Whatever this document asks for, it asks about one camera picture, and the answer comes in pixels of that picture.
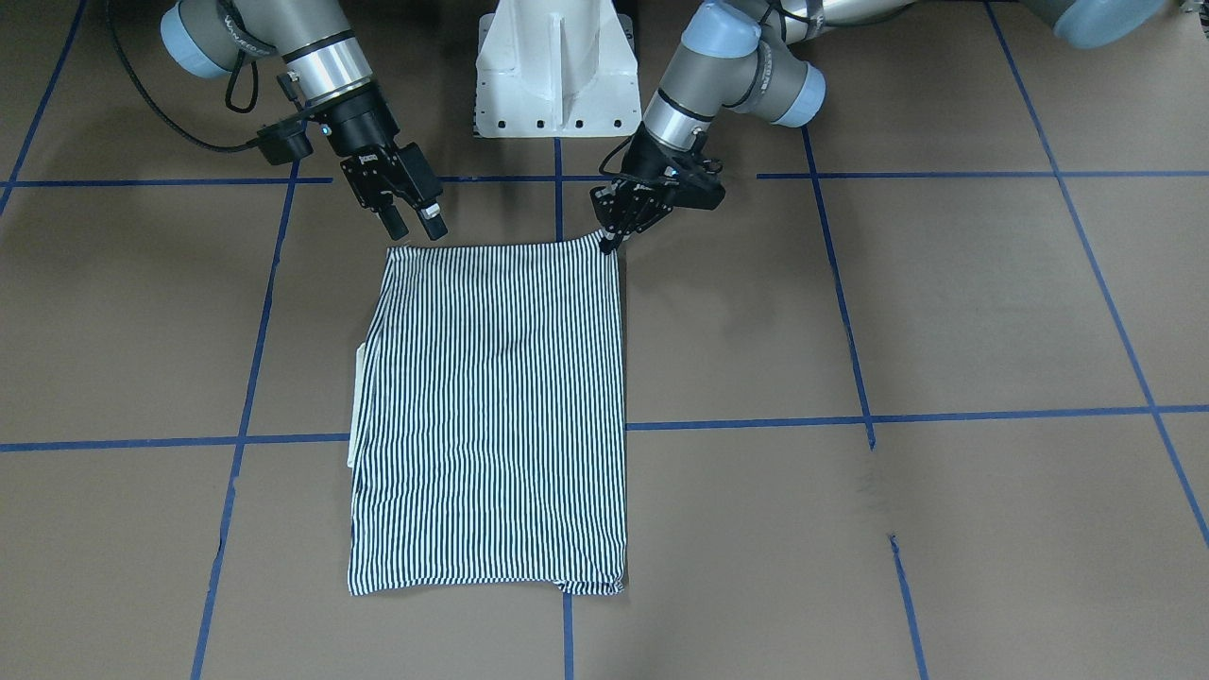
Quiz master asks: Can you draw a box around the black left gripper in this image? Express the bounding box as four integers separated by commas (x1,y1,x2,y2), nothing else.
590,127,705,255

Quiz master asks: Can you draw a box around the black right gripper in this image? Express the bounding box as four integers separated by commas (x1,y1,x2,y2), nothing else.
322,83,449,241

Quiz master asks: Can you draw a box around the blue white striped polo shirt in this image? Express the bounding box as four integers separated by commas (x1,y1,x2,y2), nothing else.
347,234,627,597

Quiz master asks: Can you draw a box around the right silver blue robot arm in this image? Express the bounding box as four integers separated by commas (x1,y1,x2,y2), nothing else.
161,1,449,240

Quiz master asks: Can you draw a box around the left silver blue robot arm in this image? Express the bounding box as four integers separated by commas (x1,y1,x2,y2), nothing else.
590,1,912,255

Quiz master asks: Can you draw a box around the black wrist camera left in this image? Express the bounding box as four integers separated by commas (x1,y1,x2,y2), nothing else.
665,159,725,211

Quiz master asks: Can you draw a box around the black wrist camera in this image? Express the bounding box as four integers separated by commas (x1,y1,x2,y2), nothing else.
253,119,314,166
665,159,725,211

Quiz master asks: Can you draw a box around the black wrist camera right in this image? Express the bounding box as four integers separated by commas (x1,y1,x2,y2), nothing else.
253,119,314,166

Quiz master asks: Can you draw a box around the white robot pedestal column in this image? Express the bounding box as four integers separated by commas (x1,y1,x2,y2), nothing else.
472,1,640,139

